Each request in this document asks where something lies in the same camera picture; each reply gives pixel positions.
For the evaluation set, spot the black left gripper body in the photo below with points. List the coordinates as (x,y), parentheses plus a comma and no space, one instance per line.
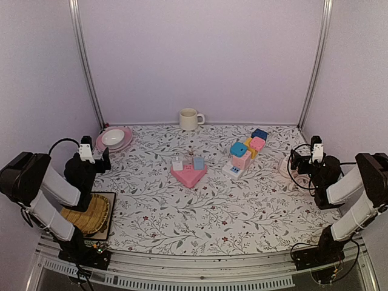
(103,167)

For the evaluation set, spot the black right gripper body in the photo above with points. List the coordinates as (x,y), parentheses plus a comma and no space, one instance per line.
(304,160)

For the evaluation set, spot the cyan cube socket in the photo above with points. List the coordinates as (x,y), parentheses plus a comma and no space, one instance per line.
(238,149)

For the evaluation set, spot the white long power strip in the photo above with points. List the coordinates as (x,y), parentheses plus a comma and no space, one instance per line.
(233,172)

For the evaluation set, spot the white charger plug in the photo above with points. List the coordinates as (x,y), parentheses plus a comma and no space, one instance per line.
(177,164)

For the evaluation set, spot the pink triangular power strip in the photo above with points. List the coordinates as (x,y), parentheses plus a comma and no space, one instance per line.
(189,177)

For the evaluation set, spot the light blue charger plug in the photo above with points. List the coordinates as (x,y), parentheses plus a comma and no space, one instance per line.
(198,163)

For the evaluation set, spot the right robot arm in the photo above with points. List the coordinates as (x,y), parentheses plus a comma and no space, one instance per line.
(332,189)

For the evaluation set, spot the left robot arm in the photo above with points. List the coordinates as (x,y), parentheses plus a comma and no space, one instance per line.
(28,177)

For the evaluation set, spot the yellow cube socket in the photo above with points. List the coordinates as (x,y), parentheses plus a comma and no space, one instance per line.
(250,148)

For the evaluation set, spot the dark blue cube socket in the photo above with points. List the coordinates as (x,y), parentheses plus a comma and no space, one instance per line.
(260,134)

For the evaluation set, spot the pink cube socket front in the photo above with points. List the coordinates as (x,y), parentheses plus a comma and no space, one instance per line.
(242,162)

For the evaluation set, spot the white bowl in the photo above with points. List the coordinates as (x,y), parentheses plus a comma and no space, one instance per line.
(113,139)

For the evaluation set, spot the pink plate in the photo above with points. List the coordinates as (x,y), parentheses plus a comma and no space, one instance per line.
(127,139)

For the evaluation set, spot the woven bamboo basket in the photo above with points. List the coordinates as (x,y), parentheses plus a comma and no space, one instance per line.
(92,219)

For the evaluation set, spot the cream ceramic mug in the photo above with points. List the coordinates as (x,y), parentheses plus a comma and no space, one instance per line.
(190,119)

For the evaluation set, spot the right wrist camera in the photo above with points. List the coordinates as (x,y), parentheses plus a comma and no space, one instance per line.
(316,150)

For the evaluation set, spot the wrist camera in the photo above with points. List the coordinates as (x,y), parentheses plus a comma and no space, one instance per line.
(85,150)
(316,150)

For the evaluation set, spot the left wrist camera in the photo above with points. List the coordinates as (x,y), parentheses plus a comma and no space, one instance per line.
(85,150)

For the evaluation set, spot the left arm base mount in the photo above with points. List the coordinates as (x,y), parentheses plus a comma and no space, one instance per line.
(88,257)

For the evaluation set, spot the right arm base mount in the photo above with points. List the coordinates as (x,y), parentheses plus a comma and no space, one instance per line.
(306,256)

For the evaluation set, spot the right aluminium frame post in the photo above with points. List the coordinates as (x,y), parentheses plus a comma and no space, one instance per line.
(319,55)

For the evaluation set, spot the aluminium frame post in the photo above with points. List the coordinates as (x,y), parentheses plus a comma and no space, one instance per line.
(319,55)
(82,50)

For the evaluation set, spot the left aluminium frame post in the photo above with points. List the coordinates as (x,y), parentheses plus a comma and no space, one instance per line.
(82,50)

